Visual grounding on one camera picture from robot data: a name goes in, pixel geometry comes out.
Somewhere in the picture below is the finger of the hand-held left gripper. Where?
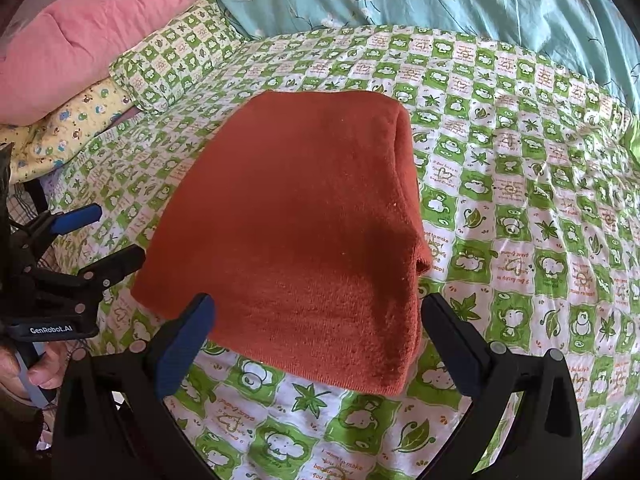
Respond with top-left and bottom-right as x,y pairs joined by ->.
14,202 -> 104,257
29,244 -> 147,312

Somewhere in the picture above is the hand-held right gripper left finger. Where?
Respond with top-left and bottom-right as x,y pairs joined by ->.
51,293 -> 217,480

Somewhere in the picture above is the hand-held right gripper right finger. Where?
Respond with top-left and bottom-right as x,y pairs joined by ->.
421,293 -> 584,480

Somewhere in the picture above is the orange knit sweater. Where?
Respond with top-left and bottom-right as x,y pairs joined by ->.
131,90 -> 434,397

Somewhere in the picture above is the person's left hand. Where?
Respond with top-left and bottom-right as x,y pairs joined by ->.
0,344 -> 69,402

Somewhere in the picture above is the yellow cartoon print pillow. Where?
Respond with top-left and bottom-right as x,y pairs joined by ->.
0,79 -> 137,185

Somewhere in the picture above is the green checkered bed sheet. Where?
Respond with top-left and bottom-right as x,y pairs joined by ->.
47,22 -> 640,480

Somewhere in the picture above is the pink quilt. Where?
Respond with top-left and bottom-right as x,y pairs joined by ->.
0,0 -> 213,127

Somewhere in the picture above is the green checkered pillow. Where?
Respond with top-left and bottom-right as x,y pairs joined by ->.
109,0 -> 247,115

